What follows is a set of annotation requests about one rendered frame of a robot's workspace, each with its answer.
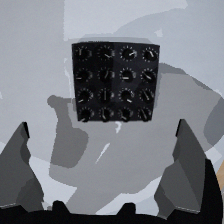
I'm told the black knob box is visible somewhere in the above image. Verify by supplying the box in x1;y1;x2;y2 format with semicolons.
72;42;160;123

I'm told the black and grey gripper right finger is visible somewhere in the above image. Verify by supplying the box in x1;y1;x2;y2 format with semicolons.
154;119;223;224

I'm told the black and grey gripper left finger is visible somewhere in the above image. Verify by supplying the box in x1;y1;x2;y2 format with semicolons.
0;122;44;224

